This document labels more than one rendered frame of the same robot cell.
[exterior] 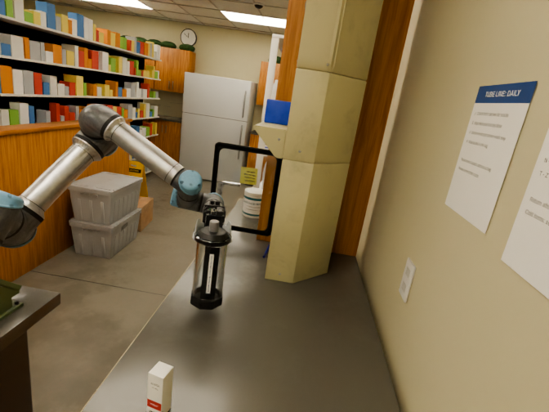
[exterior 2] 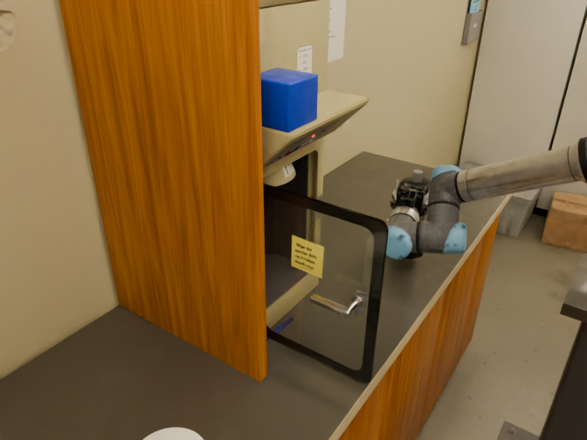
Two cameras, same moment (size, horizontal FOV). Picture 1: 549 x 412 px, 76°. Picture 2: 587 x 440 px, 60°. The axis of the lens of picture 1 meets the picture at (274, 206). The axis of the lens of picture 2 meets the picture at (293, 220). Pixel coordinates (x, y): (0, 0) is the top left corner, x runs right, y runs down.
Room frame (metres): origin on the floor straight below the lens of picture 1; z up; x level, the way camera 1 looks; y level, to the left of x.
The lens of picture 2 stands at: (2.31, 0.56, 1.82)
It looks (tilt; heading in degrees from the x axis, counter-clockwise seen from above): 29 degrees down; 211
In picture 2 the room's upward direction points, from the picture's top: straight up
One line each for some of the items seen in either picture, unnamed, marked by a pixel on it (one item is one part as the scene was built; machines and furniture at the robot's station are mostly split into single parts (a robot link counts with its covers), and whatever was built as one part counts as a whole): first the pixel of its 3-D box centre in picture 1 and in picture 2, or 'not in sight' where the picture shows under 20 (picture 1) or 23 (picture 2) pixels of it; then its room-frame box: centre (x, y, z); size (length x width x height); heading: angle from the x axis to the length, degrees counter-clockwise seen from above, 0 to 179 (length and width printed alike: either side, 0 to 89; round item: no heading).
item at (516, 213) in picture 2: not in sight; (491, 198); (-1.32, 0.07, 0.17); 0.60 x 0.42 x 0.33; 85
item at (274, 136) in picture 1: (273, 137); (310, 132); (1.39, 0.04, 1.46); 0.32 x 0.12 x 0.10; 177
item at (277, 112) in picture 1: (278, 112); (282, 99); (1.49, 0.04, 1.56); 0.10 x 0.10 x 0.09; 87
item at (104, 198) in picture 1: (108, 197); not in sight; (3.14, 1.56, 0.49); 0.60 x 0.42 x 0.33; 177
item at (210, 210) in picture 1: (213, 217); (408, 205); (1.11, 0.20, 1.20); 0.12 x 0.08 x 0.09; 11
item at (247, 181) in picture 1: (243, 190); (312, 285); (1.55, 0.15, 1.19); 0.30 x 0.01 x 0.40; 86
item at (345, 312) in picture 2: not in sight; (335, 301); (1.58, 0.22, 1.20); 0.10 x 0.05 x 0.03; 86
